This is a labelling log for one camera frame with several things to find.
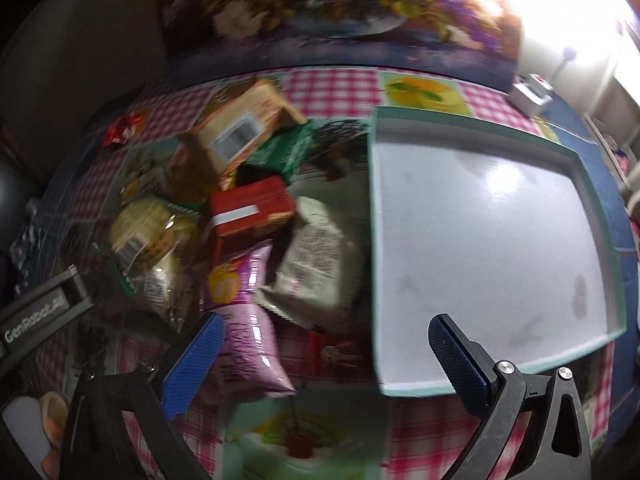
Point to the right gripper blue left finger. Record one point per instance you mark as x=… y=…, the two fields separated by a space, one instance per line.
x=186 y=364

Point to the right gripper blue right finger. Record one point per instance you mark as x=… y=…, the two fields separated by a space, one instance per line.
x=467 y=365

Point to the purple snack packet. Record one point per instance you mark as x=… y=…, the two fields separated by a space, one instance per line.
x=248 y=364

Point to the green white cracker packet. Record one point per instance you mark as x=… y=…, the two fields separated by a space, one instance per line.
x=153 y=247

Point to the pale green snack packet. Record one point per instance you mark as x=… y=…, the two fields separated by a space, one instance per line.
x=319 y=276

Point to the red box-shaped snack packet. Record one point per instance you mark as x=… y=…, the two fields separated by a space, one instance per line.
x=237 y=218

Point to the red foil candy packet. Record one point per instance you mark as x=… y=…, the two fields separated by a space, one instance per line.
x=124 y=129

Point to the orange barcode bread packet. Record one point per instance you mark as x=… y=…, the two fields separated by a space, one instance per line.
x=226 y=137

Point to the small red milk candy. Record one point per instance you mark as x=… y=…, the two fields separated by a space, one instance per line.
x=343 y=358

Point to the pink checkered tablecloth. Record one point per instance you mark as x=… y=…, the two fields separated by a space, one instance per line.
x=327 y=429

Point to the white tray with green rim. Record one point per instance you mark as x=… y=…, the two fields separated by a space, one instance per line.
x=500 y=229

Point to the blue plaid bedcover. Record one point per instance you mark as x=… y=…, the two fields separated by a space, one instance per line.
x=573 y=133

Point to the white shelf unit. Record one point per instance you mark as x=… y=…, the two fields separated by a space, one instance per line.
x=614 y=117

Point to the white power strip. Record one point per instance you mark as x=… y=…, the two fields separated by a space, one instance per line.
x=531 y=95

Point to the floral painting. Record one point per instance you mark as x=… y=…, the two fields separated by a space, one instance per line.
x=472 y=40

